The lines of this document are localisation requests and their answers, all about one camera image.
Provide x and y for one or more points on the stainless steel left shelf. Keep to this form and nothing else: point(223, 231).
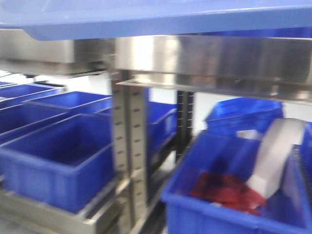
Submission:
point(20, 53)

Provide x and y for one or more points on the stainless steel right shelf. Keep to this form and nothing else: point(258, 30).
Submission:
point(270, 68)

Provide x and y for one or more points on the blue bin with red cloth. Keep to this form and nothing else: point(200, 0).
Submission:
point(288, 211)

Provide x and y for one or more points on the perforated steel shelf post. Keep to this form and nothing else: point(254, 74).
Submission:
point(130, 150)

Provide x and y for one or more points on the blue bin front left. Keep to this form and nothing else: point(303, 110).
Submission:
point(64, 164)

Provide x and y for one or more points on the red mesh cloth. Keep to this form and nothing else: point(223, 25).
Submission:
point(228, 191)

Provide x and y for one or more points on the blue bin rear right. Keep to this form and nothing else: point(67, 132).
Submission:
point(229, 116)

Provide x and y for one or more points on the stainless steel shelf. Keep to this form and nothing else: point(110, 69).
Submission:
point(270, 68)
point(20, 53)

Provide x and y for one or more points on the white paper sheet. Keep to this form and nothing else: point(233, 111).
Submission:
point(272, 154)

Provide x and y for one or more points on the blue bin behind post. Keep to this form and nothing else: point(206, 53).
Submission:
point(161, 124)

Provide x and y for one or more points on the light blue plastic tray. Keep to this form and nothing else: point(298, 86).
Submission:
point(95, 19)

